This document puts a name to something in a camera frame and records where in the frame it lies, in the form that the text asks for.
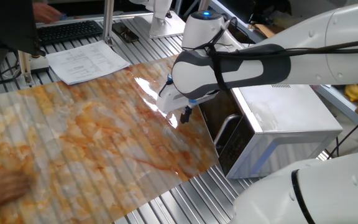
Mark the microwave door with black window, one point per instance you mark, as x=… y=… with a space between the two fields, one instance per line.
x=213 y=105

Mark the upright aluminium profile post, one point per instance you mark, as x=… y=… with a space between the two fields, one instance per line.
x=204 y=4
x=107 y=18

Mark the aluminium frame beam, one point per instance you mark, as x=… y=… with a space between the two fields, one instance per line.
x=337 y=101

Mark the black computer monitor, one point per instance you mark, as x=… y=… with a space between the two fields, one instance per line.
x=5 y=25

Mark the black computer keyboard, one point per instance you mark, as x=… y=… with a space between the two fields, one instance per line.
x=70 y=31

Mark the white Franka Hand gripper body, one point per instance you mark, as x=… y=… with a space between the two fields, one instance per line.
x=171 y=101

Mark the printed white paper sheets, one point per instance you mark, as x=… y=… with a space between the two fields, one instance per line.
x=85 y=62

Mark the bare human hand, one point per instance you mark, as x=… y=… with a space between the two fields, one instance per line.
x=47 y=13
x=2 y=188

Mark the flat brown cardboard piece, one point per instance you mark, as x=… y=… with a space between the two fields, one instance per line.
x=264 y=30

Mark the short aluminium profile stub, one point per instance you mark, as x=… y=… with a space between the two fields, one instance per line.
x=25 y=67

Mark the white pedestal on metal plate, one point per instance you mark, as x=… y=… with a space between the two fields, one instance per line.
x=160 y=25

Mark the small yellow object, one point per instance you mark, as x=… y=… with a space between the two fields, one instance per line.
x=354 y=92

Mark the small white box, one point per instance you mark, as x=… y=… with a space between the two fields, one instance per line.
x=39 y=63

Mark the silver Galanz microwave oven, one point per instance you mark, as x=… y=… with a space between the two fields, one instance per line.
x=291 y=115

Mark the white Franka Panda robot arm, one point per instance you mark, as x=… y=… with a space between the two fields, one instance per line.
x=322 y=193

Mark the black smartphone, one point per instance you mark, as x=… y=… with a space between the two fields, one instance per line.
x=125 y=32

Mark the horizontal aluminium profile rail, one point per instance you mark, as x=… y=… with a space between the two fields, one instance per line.
x=89 y=17

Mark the silver wrist camera with blue ends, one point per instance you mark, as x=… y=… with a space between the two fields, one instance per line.
x=202 y=99

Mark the orange marble pattern glossy sheet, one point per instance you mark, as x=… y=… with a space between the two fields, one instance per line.
x=89 y=140

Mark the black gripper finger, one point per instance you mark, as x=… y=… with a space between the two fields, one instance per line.
x=189 y=113
x=184 y=116

